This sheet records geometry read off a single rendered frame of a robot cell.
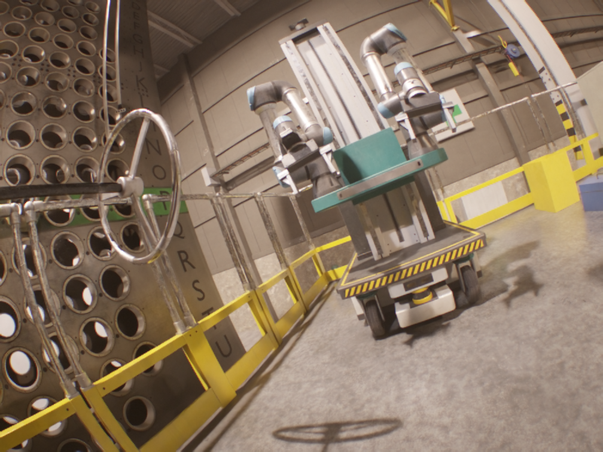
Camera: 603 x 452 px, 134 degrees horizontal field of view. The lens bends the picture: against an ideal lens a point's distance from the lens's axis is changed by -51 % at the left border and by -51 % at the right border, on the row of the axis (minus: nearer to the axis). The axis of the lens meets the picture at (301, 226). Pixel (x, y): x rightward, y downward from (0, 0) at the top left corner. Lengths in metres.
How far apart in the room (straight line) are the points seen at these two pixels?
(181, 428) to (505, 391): 1.08
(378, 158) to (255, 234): 7.29
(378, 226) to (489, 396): 0.95
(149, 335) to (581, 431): 2.14
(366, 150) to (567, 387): 1.26
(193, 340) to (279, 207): 6.97
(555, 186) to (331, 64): 1.89
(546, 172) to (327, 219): 6.17
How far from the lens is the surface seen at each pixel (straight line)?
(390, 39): 1.29
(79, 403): 0.94
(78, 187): 0.60
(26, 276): 0.93
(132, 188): 0.66
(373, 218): 1.34
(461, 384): 0.88
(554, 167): 2.36
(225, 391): 1.26
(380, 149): 1.32
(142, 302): 1.99
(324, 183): 1.18
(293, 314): 1.87
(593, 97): 3.51
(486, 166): 7.62
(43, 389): 1.75
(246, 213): 8.47
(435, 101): 0.88
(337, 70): 1.60
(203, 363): 1.18
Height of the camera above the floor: 0.61
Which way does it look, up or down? 1 degrees up
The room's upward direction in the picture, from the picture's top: 22 degrees counter-clockwise
